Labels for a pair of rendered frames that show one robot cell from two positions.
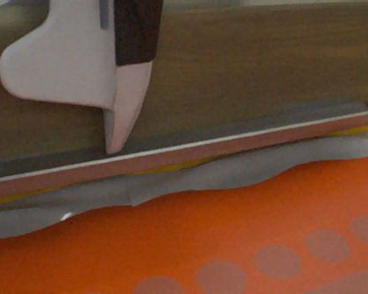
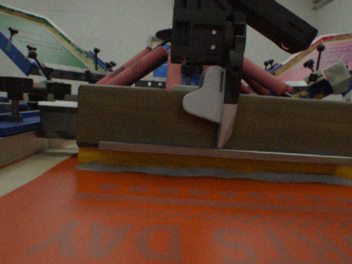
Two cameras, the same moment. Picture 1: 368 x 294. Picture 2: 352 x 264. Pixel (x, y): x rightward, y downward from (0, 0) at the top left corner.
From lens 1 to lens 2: 0.18 m
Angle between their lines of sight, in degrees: 33
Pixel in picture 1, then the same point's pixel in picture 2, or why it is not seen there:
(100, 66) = (218, 106)
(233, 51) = (274, 116)
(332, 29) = (323, 113)
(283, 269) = (288, 199)
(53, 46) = (202, 95)
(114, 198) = (217, 175)
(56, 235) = (189, 178)
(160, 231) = (234, 184)
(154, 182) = (236, 173)
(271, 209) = (289, 188)
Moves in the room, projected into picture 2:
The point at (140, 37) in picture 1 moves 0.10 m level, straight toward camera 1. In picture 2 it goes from (233, 93) to (217, 88)
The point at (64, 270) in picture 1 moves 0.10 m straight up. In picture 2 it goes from (190, 184) to (197, 90)
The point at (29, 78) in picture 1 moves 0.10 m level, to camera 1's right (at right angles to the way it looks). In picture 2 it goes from (192, 105) to (287, 112)
